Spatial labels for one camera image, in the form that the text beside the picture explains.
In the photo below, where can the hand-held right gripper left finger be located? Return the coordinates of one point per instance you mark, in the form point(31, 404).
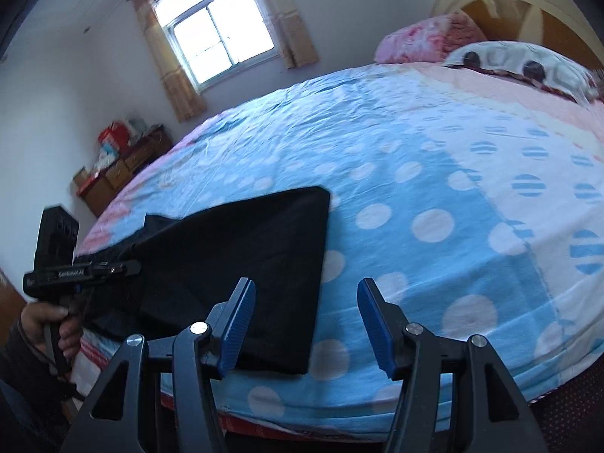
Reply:
point(238, 325)

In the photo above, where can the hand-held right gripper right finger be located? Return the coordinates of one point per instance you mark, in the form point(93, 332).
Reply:
point(375, 330)

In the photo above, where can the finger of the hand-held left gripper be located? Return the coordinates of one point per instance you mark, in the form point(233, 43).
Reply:
point(115, 269)

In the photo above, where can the black pants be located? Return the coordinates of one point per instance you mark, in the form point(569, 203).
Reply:
point(236, 269)

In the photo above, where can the person's left forearm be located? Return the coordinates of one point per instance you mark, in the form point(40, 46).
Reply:
point(23, 387)

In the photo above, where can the person's left hand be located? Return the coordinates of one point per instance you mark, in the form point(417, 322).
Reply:
point(40, 323)

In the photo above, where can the wooden desk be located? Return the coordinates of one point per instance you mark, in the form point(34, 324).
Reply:
point(101, 193)

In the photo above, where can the red gift bag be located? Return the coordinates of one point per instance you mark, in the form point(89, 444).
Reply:
point(112, 136)

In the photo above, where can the polka-dot bed sheet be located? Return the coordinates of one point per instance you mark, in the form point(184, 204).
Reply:
point(424, 174)

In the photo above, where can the beige patterned curtain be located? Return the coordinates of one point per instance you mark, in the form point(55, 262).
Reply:
point(170, 66)
point(288, 23)

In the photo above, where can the small sliding window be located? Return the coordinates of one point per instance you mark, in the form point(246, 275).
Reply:
point(222, 33)

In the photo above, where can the pink floral folded quilt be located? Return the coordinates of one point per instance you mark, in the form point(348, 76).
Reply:
point(424, 37)

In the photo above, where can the patterned pillow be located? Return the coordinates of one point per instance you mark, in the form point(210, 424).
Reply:
point(519, 56)

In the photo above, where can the cream and wood headboard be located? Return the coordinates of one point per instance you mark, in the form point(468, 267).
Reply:
point(542, 23)

